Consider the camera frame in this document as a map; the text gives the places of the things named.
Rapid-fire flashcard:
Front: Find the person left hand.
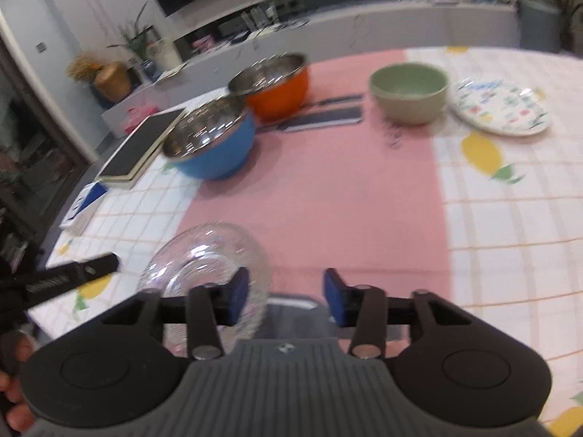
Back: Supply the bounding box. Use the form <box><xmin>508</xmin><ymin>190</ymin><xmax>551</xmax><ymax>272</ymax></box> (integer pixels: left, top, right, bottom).
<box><xmin>1</xmin><ymin>330</ymin><xmax>35</xmax><ymax>436</ymax></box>

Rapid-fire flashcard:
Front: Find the blue steel bowl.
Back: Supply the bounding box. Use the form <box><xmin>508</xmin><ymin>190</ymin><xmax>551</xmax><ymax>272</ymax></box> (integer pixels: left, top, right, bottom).
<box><xmin>161</xmin><ymin>95</ymin><xmax>256</xmax><ymax>181</ymax></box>

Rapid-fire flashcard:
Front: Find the clear glass plate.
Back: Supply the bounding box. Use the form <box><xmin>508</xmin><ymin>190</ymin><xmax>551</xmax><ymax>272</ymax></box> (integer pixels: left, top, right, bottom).
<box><xmin>137</xmin><ymin>222</ymin><xmax>272</xmax><ymax>352</ymax></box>

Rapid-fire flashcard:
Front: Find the green ceramic bowl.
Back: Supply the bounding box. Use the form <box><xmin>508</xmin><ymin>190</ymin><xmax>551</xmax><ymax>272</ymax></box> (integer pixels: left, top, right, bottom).
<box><xmin>369</xmin><ymin>62</ymin><xmax>450</xmax><ymax>126</ymax></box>

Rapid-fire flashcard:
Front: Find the orange steel bowl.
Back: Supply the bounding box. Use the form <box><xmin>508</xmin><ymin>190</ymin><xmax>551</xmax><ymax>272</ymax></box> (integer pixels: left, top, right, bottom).
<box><xmin>227</xmin><ymin>52</ymin><xmax>309</xmax><ymax>125</ymax></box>

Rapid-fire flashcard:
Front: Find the blue vase with plant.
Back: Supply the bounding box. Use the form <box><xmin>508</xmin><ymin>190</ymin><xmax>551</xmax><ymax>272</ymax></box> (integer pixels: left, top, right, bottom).
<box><xmin>110</xmin><ymin>2</ymin><xmax>161</xmax><ymax>83</ymax></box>

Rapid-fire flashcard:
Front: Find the potted green plant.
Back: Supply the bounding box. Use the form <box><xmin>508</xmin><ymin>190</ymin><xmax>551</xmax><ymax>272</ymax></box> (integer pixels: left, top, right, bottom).
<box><xmin>552</xmin><ymin>0</ymin><xmax>582</xmax><ymax>51</ymax></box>

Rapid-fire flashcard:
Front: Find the pink plastic case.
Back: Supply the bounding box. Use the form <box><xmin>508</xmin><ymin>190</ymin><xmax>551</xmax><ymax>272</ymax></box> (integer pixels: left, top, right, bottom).
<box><xmin>122</xmin><ymin>105</ymin><xmax>159</xmax><ymax>134</ymax></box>

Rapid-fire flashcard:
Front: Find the white fruity painted plate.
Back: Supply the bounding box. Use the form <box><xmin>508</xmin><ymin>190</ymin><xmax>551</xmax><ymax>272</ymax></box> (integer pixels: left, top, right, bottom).
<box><xmin>450</xmin><ymin>78</ymin><xmax>551</xmax><ymax>137</ymax></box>

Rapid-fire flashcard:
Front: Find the blue white small box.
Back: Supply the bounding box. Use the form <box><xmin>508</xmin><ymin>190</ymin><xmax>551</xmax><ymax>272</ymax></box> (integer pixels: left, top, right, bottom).
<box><xmin>59</xmin><ymin>182</ymin><xmax>108</xmax><ymax>237</ymax></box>

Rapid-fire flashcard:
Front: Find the checked lemon tablecloth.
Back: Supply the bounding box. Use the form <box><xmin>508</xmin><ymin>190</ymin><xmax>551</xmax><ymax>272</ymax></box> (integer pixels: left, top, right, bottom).
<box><xmin>32</xmin><ymin>47</ymin><xmax>582</xmax><ymax>436</ymax></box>

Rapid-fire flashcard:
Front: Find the gold vase with dried flowers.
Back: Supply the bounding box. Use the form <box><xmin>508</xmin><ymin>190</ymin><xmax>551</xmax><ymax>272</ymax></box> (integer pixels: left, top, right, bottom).
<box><xmin>66</xmin><ymin>52</ymin><xmax>132</xmax><ymax>110</ymax></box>

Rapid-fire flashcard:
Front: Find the black notebook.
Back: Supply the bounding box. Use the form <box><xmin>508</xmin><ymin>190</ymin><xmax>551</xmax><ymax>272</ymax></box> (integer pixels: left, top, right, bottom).
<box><xmin>96</xmin><ymin>109</ymin><xmax>186</xmax><ymax>189</ymax></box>

